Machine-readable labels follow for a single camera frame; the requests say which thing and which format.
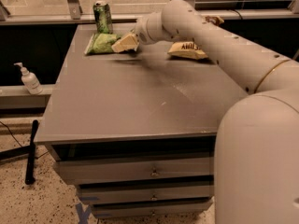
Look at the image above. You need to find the green jalapeno chip bag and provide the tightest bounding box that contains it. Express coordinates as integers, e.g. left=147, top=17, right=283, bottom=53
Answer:
left=84, top=33, right=121, bottom=55

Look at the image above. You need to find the grey drawer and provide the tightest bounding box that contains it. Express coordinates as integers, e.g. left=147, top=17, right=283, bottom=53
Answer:
left=77, top=183, right=214, bottom=204
left=53, top=157, right=214, bottom=185
left=92, top=197, right=212, bottom=218

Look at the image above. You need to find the grey drawer cabinet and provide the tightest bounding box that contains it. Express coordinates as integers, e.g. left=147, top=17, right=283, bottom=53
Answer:
left=34, top=21, right=250, bottom=220

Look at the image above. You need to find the black stand leg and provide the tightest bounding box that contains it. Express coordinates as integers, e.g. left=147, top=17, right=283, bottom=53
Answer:
left=0, top=119, right=38, bottom=185

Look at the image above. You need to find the bottom grey drawer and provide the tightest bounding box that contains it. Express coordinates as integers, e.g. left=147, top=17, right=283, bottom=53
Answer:
left=92, top=197, right=212, bottom=218

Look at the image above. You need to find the white pump bottle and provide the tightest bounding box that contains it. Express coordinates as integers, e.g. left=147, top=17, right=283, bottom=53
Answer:
left=15, top=63, right=43, bottom=95

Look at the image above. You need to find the middle grey drawer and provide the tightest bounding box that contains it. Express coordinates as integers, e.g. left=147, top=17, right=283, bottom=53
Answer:
left=77, top=183, right=214, bottom=204

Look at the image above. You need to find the green soda can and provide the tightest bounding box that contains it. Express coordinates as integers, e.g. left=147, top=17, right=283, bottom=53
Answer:
left=93, top=1, right=113, bottom=34

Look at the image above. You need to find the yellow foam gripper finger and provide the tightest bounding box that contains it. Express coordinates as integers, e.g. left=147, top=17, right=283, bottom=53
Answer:
left=111, top=32, right=139, bottom=53

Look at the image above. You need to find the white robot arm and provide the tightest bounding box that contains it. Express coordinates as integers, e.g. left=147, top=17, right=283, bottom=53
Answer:
left=113, top=0, right=299, bottom=224

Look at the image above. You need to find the grey metal railing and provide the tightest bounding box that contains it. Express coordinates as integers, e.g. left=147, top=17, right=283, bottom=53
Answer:
left=0, top=0, right=298, bottom=25

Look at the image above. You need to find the black cable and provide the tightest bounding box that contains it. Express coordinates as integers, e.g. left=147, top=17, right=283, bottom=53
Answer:
left=0, top=120, right=24, bottom=148

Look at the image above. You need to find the brown sea salt chip bag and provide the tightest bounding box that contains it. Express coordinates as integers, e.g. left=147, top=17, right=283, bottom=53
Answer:
left=167, top=14, right=225, bottom=61

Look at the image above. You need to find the top grey drawer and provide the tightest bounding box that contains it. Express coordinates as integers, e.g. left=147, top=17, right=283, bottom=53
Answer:
left=53, top=157, right=214, bottom=185

